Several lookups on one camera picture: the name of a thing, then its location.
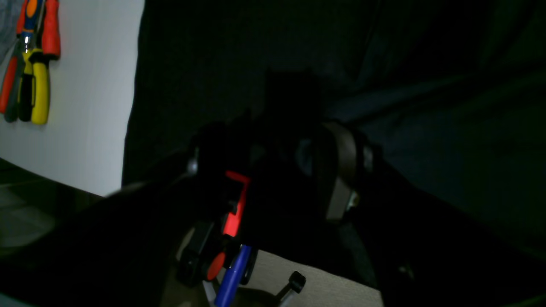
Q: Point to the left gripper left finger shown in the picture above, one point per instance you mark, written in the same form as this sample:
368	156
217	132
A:
223	174

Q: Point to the dark navy t-shirt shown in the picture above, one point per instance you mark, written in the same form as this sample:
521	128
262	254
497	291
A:
453	90

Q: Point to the red clamp left rear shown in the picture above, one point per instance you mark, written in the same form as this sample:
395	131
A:
214	256

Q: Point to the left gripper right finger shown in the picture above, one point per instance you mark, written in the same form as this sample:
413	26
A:
343	158

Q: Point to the pliers with coloured handles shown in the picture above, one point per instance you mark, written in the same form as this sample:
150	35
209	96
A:
25	87

